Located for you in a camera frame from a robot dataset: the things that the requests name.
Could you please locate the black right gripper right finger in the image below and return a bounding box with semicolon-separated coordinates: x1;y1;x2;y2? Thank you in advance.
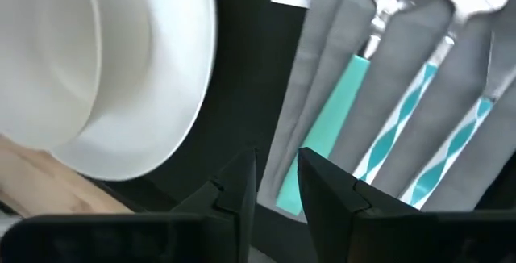
298;148;428;263

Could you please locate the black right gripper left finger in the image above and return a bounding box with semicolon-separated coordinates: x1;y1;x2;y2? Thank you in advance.
160;148;258;263

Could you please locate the spoon with plain teal handle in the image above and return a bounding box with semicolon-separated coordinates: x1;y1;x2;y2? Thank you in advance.
276;0;448;216

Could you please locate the knife with patterned teal handle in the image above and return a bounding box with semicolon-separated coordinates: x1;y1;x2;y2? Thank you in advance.
398;0;516;211

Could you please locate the grey cloth napkin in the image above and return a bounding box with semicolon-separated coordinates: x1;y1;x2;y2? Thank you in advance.
257;0;516;218

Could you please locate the white ceramic plate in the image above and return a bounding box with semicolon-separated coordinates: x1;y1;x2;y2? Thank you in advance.
50;0;218;182

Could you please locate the white ceramic bowl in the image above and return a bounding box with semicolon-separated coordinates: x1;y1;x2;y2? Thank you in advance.
0;0;102;153

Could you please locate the black plastic serving tray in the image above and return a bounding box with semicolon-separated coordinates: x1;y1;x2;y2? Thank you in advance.
86;0;516;263

